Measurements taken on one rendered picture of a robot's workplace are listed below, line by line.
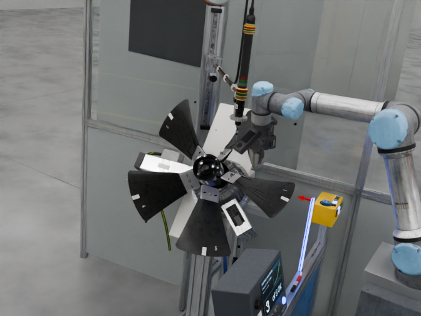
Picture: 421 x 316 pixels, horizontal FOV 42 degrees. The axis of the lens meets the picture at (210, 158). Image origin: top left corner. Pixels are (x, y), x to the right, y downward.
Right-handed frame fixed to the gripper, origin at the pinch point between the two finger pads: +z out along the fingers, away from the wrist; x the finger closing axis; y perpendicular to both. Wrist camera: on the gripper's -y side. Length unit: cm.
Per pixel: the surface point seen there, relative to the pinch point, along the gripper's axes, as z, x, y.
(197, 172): 6.7, 18.1, -15.1
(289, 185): 10.7, -5.9, 14.2
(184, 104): -10.6, 44.8, -4.7
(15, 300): 126, 116, -84
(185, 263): 104, 65, 4
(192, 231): 21.9, 3.5, -27.2
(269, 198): 10.6, -8.2, 1.9
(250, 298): -14, -64, -51
